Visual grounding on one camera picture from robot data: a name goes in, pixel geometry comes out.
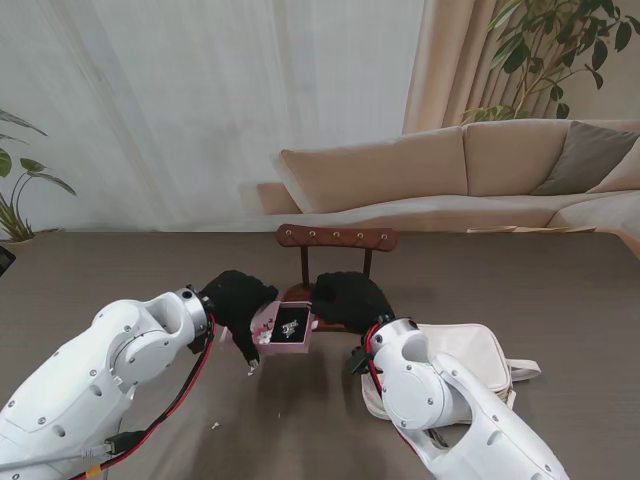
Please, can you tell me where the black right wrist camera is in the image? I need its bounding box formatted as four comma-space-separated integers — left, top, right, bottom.
344, 346, 372, 376

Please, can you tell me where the left arm red cable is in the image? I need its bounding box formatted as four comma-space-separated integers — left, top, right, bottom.
89, 313, 219, 480

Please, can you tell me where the pink floral jewelry box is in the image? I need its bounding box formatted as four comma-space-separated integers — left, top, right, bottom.
219, 299, 321, 357

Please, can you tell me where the right arm red cable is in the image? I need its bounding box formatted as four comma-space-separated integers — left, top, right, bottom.
362, 324, 382, 387

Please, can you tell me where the beige sofa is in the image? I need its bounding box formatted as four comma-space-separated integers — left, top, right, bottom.
257, 118, 640, 246

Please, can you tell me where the cream handbag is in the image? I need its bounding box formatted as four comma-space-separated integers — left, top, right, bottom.
360, 323, 542, 426

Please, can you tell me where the grey cushion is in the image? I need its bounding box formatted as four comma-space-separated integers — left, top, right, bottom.
530, 120, 640, 196

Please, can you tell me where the dark wooden jewelry stand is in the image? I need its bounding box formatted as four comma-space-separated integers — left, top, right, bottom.
276, 223, 400, 334

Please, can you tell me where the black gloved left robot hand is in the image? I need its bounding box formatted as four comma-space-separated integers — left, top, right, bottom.
198, 269, 280, 365

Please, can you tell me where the dark green leafy plant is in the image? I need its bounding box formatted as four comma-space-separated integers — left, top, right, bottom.
459, 0, 634, 121

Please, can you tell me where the white sheer curtain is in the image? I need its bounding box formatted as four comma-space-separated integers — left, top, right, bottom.
0, 0, 426, 234

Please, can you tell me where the arm red cable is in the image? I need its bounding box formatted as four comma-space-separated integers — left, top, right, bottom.
89, 313, 219, 480
362, 324, 382, 387

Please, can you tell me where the beige curtain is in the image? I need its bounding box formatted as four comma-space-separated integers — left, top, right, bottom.
402, 0, 640, 136

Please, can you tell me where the large leaf green plant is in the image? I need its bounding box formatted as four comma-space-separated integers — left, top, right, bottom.
0, 108, 77, 244

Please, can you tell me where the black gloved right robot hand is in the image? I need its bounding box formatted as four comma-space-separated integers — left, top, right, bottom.
310, 271, 396, 336

